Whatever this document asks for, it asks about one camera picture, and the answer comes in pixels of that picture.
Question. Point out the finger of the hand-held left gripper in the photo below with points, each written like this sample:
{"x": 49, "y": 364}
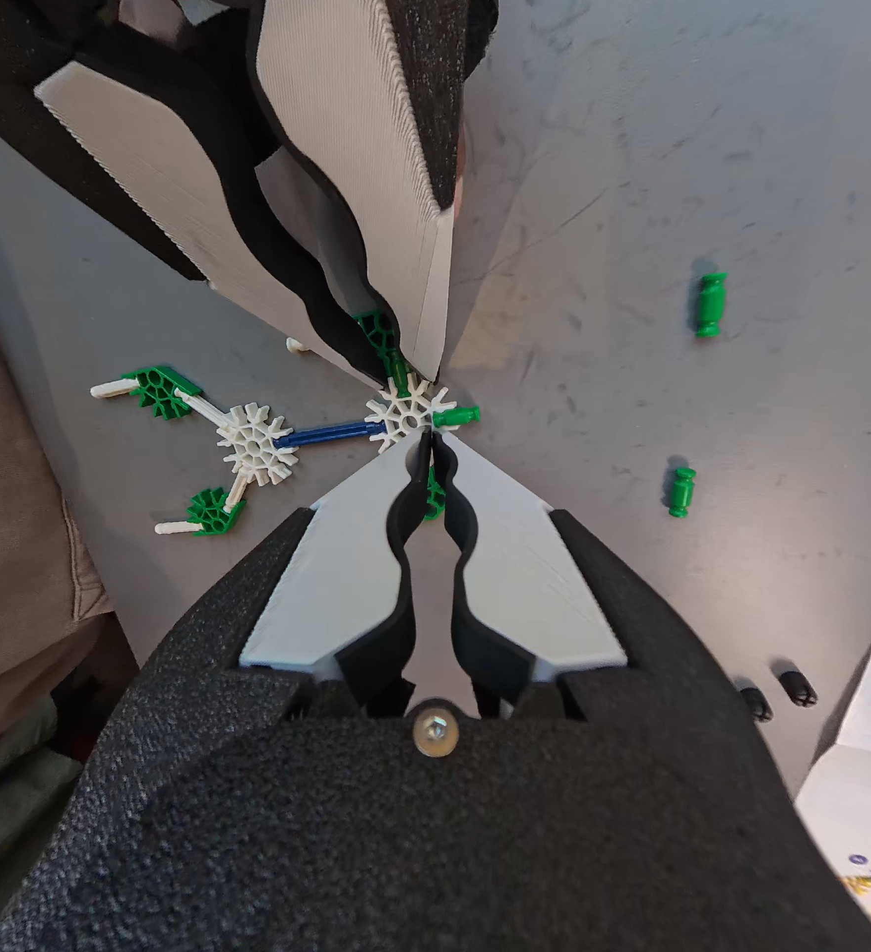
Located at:
{"x": 361, "y": 126}
{"x": 153, "y": 163}

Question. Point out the small black toy connector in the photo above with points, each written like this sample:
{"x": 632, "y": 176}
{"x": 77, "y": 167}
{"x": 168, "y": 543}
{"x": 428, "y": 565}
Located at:
{"x": 798, "y": 688}
{"x": 755, "y": 704}

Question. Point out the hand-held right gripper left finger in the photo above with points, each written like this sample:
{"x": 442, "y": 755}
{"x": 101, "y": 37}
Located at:
{"x": 331, "y": 595}

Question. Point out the green short toy rod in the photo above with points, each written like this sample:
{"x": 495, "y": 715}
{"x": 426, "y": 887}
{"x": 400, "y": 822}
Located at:
{"x": 456, "y": 416}
{"x": 711, "y": 305}
{"x": 681, "y": 492}

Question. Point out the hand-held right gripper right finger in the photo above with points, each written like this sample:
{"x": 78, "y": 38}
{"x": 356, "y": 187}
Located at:
{"x": 540, "y": 595}

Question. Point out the person's body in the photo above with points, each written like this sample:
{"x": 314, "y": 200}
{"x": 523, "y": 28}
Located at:
{"x": 11, "y": 483}

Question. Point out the white green blue toy assembly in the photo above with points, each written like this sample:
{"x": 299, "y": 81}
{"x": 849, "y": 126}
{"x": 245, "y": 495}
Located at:
{"x": 257, "y": 442}

